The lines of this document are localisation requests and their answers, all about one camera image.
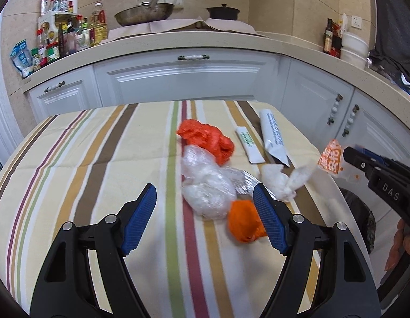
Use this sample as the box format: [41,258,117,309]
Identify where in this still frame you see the long white wrapper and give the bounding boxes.
[259,109,291,168]

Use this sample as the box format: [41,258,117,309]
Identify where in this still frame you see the silver foil wrapper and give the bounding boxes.
[229,169,263,196]

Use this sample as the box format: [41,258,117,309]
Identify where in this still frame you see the beige cloth under wok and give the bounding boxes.
[107,18,200,40]

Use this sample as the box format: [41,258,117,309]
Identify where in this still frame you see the orange white snack wrapper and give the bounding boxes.
[316,139,344,174]

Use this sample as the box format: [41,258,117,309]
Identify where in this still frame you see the small orange plastic bag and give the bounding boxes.
[227,200,268,243]

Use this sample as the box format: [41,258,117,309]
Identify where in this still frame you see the steel wok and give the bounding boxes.
[114,0,175,27]

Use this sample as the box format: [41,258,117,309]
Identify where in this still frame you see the large orange plastic bag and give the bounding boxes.
[176,118,235,166]

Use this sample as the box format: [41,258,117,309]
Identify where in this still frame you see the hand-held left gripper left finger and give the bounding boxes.
[29,183,157,318]

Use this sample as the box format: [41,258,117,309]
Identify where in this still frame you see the clear plastic bag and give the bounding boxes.
[181,145,237,220]

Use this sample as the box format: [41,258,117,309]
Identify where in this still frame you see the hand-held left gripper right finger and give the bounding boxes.
[253,183,381,318]

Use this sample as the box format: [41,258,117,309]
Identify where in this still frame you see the striped tablecloth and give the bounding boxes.
[0,99,371,318]

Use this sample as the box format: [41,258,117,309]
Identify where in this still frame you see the white kitchen cabinets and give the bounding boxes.
[24,48,410,199]

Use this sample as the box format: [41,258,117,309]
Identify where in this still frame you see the white sachet with print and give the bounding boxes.
[236,126,265,164]

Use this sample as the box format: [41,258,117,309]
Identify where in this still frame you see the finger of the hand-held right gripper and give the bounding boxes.
[355,144,410,181]
[343,146,379,181]

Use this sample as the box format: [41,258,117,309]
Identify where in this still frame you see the person's right hand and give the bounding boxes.
[385,220,410,272]

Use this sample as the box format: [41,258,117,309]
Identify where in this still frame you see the beige cloth under pot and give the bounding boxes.
[195,16,268,37]

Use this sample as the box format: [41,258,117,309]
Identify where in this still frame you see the blue white packet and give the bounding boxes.
[10,40,33,77]

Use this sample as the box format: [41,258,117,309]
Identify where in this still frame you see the black pot with lid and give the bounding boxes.
[206,4,240,20]

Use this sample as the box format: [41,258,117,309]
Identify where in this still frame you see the white tissue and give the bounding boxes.
[259,164,316,202]

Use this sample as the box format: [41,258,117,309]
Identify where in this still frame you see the white lidded bowl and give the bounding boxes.
[340,48,369,70]
[341,31,369,52]

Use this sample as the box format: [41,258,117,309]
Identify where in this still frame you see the trash bin with black liner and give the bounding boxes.
[339,187,377,255]

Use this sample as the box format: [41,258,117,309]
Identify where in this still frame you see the cluster of condiment bottles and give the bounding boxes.
[29,0,109,68]

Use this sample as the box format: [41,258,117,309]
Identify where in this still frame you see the dark grey cloth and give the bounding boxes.
[368,0,410,83]

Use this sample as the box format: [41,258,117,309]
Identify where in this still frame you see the dark glass bottle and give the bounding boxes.
[323,18,334,54]

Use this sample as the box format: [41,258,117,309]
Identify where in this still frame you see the white spice rack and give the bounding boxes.
[38,11,76,40]

